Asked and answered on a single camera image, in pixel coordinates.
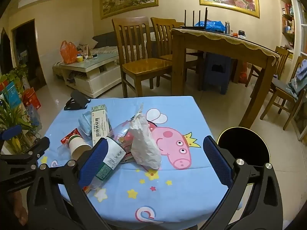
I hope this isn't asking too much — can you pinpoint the red snack wrapper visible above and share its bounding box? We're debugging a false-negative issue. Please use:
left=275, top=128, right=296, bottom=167
left=60, top=128, right=83, bottom=146

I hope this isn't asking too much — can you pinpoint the person's left hand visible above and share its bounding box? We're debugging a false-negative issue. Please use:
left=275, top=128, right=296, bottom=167
left=7, top=192, right=29, bottom=226

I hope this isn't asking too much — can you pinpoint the orange plastic bag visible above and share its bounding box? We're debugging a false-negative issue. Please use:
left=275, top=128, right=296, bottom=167
left=60, top=41, right=78, bottom=65

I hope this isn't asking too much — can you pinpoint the wooden dining table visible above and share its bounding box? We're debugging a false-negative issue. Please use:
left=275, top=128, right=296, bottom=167
left=171, top=27, right=280, bottom=130

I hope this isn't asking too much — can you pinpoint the wall shelf with goods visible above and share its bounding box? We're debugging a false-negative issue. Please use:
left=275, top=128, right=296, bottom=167
left=279, top=0, right=307, bottom=60

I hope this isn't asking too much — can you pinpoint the dark grey sofa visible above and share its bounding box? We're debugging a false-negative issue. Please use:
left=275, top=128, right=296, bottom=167
left=53, top=26, right=156, bottom=77

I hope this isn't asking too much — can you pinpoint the pile of clothes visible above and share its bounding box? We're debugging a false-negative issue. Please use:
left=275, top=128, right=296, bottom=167
left=288, top=59, right=307, bottom=99

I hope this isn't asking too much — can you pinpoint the wooden slat-back chair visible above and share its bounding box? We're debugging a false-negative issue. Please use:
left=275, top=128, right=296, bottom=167
left=260, top=56, right=307, bottom=131
left=112, top=17, right=173, bottom=99
left=151, top=17, right=204, bottom=88
left=245, top=46, right=290, bottom=96

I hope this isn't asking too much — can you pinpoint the blue printed carton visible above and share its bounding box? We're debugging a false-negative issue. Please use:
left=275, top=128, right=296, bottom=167
left=25, top=104, right=41, bottom=126

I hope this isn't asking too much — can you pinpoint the white tissue paper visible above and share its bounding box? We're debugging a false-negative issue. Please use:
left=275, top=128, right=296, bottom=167
left=130, top=103, right=162, bottom=170

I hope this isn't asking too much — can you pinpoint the black phone stand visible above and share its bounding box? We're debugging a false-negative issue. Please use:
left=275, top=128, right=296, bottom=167
left=64, top=90, right=92, bottom=112

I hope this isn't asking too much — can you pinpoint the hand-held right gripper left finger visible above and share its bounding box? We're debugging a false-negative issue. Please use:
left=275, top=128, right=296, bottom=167
left=26, top=136, right=113, bottom=230

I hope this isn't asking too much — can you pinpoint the white paper cup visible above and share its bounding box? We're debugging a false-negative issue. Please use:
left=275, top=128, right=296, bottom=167
left=68, top=135, right=93, bottom=160

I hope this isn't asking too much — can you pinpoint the clear plastic bottle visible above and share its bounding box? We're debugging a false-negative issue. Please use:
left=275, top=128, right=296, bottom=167
left=83, top=122, right=136, bottom=194

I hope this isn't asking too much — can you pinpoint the blue plastic bag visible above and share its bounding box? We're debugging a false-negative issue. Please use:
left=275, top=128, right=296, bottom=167
left=194, top=20, right=226, bottom=31

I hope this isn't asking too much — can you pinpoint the white glass-top coffee table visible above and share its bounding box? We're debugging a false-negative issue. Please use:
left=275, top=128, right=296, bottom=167
left=59, top=52, right=121, bottom=99

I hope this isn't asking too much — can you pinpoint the red bag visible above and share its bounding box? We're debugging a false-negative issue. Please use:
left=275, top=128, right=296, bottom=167
left=239, top=62, right=247, bottom=83

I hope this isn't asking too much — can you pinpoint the blue face mask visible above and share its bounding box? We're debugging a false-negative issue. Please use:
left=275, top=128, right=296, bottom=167
left=79, top=112, right=94, bottom=135

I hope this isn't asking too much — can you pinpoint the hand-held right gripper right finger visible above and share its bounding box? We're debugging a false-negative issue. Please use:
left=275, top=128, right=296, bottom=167
left=199, top=135, right=283, bottom=230

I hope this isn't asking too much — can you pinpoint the green bamboo plant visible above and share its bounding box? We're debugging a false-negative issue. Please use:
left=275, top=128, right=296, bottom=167
left=0, top=63, right=48, bottom=154

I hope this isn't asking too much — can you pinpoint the blue plastic stool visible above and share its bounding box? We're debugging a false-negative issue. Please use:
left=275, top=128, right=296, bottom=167
left=203, top=52, right=232, bottom=95

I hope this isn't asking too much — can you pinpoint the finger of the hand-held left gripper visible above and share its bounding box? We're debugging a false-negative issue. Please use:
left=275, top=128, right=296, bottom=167
left=0, top=136, right=51, bottom=172
left=0, top=125, right=22, bottom=141

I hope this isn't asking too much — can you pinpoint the green foil snack bar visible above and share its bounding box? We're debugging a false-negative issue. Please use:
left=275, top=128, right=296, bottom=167
left=91, top=104, right=113, bottom=143

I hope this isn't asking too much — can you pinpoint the blue cartoon printed tablecloth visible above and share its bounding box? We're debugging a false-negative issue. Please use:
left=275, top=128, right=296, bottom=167
left=44, top=96, right=237, bottom=228

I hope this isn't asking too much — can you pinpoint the red gift box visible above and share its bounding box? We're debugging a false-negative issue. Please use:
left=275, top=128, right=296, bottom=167
left=22, top=87, right=42, bottom=108

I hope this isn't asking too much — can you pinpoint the black round trash bin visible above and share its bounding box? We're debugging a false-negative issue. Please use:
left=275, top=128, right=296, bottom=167
left=217, top=126, right=271, bottom=168

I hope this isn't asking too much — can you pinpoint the blue gift box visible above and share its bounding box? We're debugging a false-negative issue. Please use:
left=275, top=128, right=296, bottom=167
left=0, top=81, right=21, bottom=111

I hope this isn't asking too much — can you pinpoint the black antenna router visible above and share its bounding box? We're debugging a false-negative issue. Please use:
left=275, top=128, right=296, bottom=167
left=179, top=8, right=209, bottom=30

